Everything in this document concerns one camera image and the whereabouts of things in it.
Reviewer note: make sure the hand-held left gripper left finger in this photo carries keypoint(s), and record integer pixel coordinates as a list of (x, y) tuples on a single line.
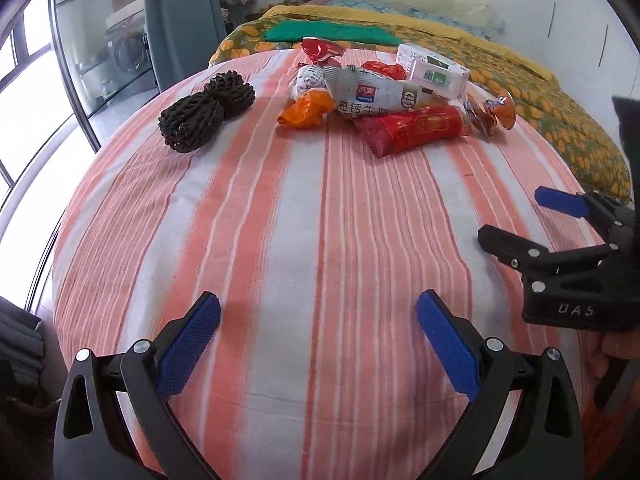
[(190, 345)]

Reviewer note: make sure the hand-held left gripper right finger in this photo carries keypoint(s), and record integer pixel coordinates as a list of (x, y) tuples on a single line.
[(447, 345)]

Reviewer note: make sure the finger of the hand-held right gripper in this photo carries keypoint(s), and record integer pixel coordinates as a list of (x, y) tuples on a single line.
[(560, 201), (505, 245)]

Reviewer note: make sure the crushed orange drink can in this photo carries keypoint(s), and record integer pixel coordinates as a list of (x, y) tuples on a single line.
[(500, 110)]

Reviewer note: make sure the pale snack packet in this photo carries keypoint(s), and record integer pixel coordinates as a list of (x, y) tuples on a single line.
[(375, 91)]

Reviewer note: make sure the person's right hand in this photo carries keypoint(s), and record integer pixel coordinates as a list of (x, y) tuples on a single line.
[(620, 345)]

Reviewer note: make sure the floral green orange quilt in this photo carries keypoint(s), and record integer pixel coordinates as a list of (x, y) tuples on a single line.
[(550, 110)]

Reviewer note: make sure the red snack packet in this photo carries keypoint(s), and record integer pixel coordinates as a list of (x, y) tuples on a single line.
[(415, 127)]

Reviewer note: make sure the orange fleece garment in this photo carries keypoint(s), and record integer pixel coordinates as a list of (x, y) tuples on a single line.
[(615, 450)]

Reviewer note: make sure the orange white striped blanket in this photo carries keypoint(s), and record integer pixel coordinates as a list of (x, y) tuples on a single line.
[(300, 235)]

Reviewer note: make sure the clear plastic box green label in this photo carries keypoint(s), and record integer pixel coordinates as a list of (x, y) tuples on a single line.
[(440, 77)]

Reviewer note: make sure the white wardrobe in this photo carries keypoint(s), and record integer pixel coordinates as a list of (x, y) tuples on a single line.
[(565, 10)]

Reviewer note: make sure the white green drink carton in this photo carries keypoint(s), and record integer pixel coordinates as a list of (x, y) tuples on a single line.
[(412, 52)]

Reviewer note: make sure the crumpled red wrapper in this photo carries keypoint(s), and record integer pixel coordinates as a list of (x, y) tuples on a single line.
[(385, 69)]

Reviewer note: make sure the dark brown woven balls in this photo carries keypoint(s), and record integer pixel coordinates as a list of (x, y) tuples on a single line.
[(192, 122)]

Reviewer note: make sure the blue patterned pillow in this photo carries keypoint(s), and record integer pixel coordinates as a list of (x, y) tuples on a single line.
[(425, 10)]

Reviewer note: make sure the orange plastic wrapper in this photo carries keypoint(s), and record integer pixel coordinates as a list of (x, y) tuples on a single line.
[(307, 110)]

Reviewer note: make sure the black foam fruit net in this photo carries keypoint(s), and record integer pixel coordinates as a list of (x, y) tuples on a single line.
[(230, 92)]

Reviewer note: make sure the white foam fruit net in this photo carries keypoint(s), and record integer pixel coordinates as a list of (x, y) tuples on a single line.
[(306, 82)]

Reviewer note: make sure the red foil wrapper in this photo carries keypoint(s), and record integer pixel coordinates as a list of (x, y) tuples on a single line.
[(320, 50)]

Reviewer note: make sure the green cloth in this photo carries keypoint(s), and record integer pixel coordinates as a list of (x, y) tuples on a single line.
[(330, 32)]

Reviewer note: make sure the washing machine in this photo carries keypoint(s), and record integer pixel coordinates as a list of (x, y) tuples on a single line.
[(127, 50)]

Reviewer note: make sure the glass sliding door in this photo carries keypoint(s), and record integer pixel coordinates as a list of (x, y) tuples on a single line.
[(75, 60)]

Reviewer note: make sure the grey blue curtain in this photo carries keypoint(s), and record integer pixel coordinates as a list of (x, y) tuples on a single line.
[(175, 20)]

